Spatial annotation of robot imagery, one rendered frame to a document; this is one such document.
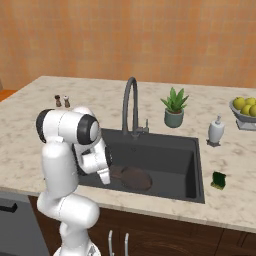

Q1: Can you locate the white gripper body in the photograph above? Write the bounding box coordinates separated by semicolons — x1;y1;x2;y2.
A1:
96;167;112;186

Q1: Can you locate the dark grey sink basin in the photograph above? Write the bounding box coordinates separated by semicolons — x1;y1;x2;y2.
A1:
76;128;206;205

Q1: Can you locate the green and yellow sponge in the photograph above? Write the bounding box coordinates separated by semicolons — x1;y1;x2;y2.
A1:
210;171;228;192

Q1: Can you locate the dark wooden cupboard door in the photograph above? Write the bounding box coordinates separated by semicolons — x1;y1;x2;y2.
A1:
118;213;225;256
27;195;120;256
214;228;256;256

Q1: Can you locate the dark grey curved tap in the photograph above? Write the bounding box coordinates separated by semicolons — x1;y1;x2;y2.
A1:
121;76;146;139

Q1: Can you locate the green potted plant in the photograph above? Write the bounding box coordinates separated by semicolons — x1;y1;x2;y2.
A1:
160;86;190;129

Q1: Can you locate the grey dishwasher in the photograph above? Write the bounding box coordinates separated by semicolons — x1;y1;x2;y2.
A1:
0;191;51;256

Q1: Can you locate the white soap dispenser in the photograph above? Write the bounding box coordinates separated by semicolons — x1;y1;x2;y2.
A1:
206;114;226;148

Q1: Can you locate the grey fruit bowl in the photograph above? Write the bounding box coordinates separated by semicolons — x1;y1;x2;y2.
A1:
228;99;256;132

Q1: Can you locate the silver cupboard handle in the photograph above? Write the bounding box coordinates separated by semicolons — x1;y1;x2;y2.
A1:
107;230;115;256
123;232;131;256

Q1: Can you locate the black dishwasher handle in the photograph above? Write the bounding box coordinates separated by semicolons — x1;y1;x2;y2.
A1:
0;202;19;214

